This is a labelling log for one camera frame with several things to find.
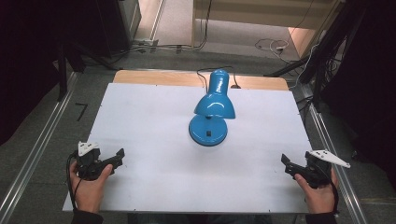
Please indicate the light wooden desk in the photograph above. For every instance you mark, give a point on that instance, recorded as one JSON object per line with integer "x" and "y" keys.
{"x": 258, "y": 14}

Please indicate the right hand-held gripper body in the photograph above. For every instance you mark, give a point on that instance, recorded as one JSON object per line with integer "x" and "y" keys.
{"x": 320, "y": 169}

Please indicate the dark grey cabinet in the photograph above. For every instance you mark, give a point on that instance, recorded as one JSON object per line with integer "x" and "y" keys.
{"x": 121, "y": 25}

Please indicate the person's right hand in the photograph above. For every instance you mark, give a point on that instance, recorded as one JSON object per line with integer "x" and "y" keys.
{"x": 320, "y": 196}

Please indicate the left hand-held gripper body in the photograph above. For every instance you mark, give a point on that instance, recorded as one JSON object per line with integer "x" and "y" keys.
{"x": 88, "y": 158}

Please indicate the aluminium floor rail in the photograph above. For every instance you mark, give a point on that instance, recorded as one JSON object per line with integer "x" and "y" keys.
{"x": 37, "y": 149}
{"x": 336, "y": 161}

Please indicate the black curtain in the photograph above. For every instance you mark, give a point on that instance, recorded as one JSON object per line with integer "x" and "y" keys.
{"x": 25, "y": 62}
{"x": 373, "y": 77}

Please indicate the grey power strip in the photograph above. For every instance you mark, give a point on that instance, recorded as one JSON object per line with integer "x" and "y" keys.
{"x": 146, "y": 43}

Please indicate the person's left hand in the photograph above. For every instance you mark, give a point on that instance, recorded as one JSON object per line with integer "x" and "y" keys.
{"x": 88, "y": 193}

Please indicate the black metal stand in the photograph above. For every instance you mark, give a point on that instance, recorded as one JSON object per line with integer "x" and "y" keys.
{"x": 61, "y": 74}

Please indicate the blue desk lamp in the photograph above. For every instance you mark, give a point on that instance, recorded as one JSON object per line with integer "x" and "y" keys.
{"x": 214, "y": 107}

